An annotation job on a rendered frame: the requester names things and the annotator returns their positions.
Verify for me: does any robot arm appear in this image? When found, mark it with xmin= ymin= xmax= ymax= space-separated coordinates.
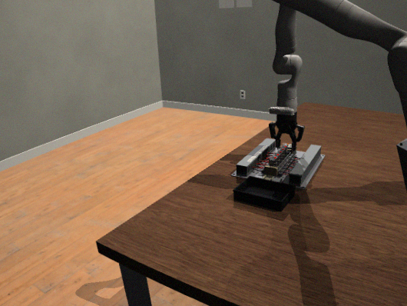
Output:
xmin=269 ymin=0 xmax=407 ymax=127

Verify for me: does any grey relay panel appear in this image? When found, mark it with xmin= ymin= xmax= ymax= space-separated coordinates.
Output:
xmin=231 ymin=138 xmax=325 ymax=190

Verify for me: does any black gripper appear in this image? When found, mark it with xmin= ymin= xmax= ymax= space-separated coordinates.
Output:
xmin=269 ymin=112 xmax=305 ymax=152

